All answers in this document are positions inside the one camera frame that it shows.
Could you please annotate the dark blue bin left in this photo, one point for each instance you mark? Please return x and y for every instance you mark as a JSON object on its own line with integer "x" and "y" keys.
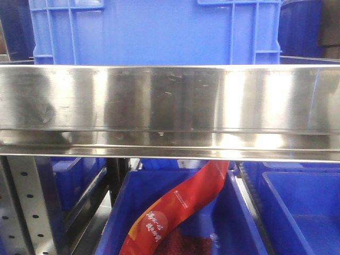
{"x": 73, "y": 175}

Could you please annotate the dark blue bin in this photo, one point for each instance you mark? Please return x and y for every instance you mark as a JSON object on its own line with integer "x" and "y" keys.
{"x": 224, "y": 226}
{"x": 298, "y": 204}
{"x": 73, "y": 175}

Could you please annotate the dark blue bin centre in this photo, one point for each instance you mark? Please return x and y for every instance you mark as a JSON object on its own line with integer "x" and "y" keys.
{"x": 224, "y": 226}

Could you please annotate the dark blue bin right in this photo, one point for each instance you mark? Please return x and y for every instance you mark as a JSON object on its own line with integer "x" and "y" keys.
{"x": 298, "y": 204}

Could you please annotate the red printed package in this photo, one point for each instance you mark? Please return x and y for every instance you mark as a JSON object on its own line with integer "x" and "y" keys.
{"x": 174, "y": 207}

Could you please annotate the light blue plastic crate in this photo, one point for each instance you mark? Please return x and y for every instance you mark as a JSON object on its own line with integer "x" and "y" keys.
{"x": 155, "y": 32}

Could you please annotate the perforated steel shelf upright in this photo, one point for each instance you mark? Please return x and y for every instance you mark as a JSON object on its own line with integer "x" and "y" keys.
{"x": 28, "y": 202}

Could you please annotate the stainless steel shelf rail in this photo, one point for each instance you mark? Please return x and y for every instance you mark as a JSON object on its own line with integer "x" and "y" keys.
{"x": 235, "y": 112}

